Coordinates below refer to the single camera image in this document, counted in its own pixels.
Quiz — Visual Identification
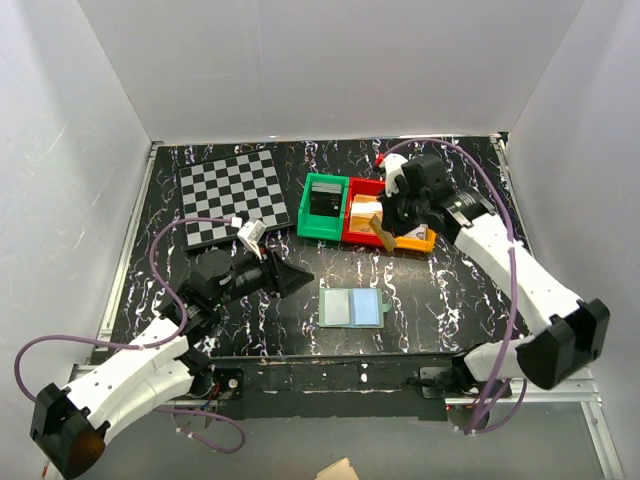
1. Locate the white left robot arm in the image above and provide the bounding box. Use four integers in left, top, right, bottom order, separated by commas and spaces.
30, 247, 314, 479

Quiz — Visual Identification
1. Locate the red plastic bin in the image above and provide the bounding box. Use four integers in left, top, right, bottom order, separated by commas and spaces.
342, 177, 385, 246

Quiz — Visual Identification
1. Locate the mint green card holder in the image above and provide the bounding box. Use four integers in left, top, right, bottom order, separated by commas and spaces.
318, 288, 391, 329

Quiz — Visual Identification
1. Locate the green plastic bin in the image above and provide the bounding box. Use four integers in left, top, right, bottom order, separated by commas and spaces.
297, 173, 349, 241

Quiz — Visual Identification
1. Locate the orange white cards stack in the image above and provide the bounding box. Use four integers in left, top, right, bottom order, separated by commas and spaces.
348, 194, 383, 234

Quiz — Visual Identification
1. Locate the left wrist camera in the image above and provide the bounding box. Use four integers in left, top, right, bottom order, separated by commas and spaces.
231, 216, 266, 260

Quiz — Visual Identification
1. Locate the gold VIP credit card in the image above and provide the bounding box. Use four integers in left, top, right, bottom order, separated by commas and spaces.
369, 215, 397, 252

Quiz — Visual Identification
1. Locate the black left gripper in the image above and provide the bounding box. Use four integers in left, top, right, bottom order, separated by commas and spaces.
213, 243, 314, 309

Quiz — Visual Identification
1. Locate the black cards stack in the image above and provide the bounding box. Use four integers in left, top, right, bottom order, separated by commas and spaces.
311, 182, 343, 196

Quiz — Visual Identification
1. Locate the black mounting base rail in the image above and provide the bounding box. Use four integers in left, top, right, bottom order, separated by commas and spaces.
185, 352, 480, 421

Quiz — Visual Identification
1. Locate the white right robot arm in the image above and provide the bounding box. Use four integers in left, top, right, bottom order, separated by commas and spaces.
376, 153, 610, 398

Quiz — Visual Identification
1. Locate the orange plastic bin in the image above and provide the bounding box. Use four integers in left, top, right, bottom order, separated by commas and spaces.
395, 225, 437, 253

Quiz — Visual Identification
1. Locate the cardboard piece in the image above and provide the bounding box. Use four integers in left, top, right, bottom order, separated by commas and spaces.
315, 457, 359, 480

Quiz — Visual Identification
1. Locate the black grey chessboard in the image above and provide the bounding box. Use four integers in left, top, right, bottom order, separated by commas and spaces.
179, 149, 292, 250

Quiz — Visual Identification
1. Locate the black VIP credit card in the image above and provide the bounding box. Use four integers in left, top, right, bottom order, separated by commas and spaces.
309, 191, 342, 218

